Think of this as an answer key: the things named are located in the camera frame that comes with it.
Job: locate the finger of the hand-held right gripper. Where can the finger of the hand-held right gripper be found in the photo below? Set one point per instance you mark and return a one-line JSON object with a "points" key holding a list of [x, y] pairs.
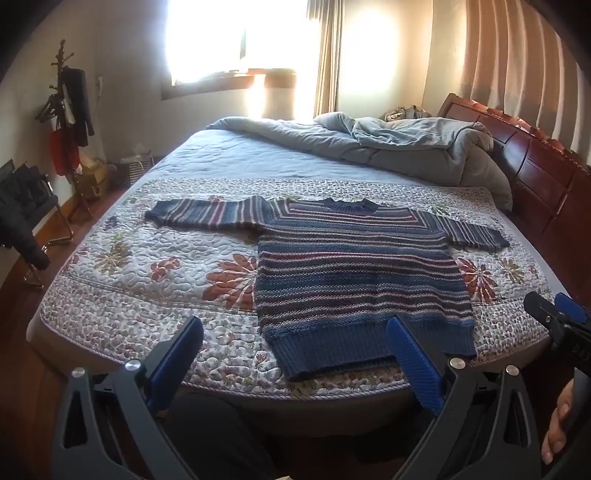
{"points": [[570, 307], [540, 309]]}

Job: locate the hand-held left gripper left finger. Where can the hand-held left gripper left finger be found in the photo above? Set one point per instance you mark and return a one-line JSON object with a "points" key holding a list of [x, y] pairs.
{"points": [[173, 355]]}

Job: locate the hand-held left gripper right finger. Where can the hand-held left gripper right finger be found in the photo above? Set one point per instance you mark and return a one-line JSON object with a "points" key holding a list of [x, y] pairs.
{"points": [[411, 364]]}

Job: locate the blue striped knit sweater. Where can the blue striped knit sweater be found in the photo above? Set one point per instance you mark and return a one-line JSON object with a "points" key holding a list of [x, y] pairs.
{"points": [[351, 277]]}

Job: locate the person's right hand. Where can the person's right hand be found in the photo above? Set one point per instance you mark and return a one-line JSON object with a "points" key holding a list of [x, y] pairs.
{"points": [[557, 424]]}

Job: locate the floral quilted bedspread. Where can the floral quilted bedspread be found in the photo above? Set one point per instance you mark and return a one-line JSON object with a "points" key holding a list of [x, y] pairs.
{"points": [[161, 314]]}

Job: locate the person's dark trousers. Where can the person's dark trousers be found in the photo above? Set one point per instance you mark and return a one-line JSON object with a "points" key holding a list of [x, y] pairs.
{"points": [[217, 443]]}

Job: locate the dark wooden headboard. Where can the dark wooden headboard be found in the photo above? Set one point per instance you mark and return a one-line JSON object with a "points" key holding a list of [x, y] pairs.
{"points": [[531, 170]]}

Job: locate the striped storage basket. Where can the striped storage basket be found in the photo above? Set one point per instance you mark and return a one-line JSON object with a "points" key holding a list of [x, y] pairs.
{"points": [[131, 170]]}

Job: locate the brown cardboard box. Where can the brown cardboard box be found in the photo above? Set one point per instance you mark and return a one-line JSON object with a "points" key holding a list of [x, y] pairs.
{"points": [[92, 177]]}

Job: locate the black jacket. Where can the black jacket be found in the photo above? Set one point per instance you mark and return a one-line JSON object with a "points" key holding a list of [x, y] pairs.
{"points": [[18, 217]]}

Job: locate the grey duvet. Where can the grey duvet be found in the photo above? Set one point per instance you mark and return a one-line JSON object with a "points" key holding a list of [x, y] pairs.
{"points": [[406, 147]]}

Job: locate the light blue quilted sheet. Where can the light blue quilted sheet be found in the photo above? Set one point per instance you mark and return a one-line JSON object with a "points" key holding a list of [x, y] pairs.
{"points": [[277, 157]]}

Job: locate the red bag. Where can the red bag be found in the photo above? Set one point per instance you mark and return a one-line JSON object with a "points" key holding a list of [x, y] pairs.
{"points": [[62, 152]]}

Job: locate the patterned pillow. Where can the patterned pillow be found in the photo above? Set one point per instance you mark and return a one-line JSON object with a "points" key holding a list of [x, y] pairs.
{"points": [[406, 113]]}

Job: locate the wide beige curtain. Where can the wide beige curtain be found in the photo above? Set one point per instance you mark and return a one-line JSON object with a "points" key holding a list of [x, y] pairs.
{"points": [[498, 55]]}

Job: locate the black coat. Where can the black coat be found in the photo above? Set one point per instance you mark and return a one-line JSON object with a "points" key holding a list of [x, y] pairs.
{"points": [[78, 106]]}

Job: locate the wooden coat rack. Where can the wooden coat rack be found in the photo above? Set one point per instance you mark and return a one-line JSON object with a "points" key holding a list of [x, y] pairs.
{"points": [[62, 60]]}

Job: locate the bright window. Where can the bright window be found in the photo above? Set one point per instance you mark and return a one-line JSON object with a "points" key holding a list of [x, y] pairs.
{"points": [[207, 41]]}

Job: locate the narrow beige curtain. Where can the narrow beige curtain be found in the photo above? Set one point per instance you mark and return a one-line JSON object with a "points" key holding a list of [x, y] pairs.
{"points": [[328, 55]]}

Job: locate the metal frame chair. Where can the metal frame chair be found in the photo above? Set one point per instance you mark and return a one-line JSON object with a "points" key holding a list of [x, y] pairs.
{"points": [[62, 217]]}

